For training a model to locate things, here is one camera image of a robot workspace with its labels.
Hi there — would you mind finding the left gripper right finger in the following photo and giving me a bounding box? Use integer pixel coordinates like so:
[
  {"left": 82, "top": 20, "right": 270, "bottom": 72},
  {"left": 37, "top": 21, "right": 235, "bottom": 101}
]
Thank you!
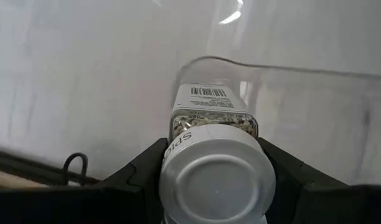
[{"left": 258, "top": 137, "right": 381, "bottom": 224}]

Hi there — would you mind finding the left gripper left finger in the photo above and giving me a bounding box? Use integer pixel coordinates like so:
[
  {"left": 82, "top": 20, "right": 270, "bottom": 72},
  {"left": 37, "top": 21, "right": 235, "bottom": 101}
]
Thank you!
[{"left": 0, "top": 138, "right": 169, "bottom": 224}]

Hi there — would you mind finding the white-lid glass spice jar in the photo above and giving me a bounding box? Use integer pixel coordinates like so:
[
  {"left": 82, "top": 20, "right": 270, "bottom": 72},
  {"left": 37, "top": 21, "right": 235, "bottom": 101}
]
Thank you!
[{"left": 159, "top": 83, "right": 277, "bottom": 224}]

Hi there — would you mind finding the clear plastic bin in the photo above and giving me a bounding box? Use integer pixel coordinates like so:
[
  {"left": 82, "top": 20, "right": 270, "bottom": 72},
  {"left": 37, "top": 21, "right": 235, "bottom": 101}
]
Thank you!
[{"left": 169, "top": 55, "right": 381, "bottom": 224}]

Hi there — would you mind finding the black cable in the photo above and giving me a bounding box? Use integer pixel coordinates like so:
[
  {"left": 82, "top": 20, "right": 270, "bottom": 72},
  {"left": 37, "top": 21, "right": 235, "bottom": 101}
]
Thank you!
[{"left": 62, "top": 152, "right": 89, "bottom": 186}]

